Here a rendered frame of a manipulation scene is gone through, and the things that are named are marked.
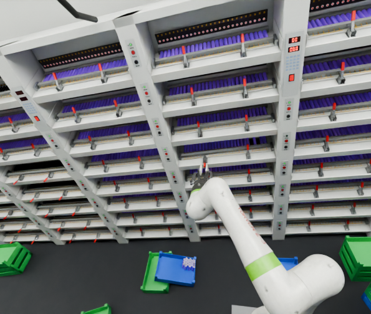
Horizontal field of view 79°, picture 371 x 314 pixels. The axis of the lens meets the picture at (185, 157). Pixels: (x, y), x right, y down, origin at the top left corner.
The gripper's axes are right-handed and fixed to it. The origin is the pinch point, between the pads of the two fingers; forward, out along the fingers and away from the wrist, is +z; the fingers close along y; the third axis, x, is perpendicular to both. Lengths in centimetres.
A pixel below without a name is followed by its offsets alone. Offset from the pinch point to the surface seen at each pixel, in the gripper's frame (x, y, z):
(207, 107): 35.8, 6.3, 2.8
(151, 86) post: 51, -20, -1
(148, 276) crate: -96, -58, -1
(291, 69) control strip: 49, 46, -1
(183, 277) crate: -93, -28, -3
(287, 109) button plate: 29, 46, 4
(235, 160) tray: -1.4, 18.6, 11.4
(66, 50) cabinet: 75, -69, 13
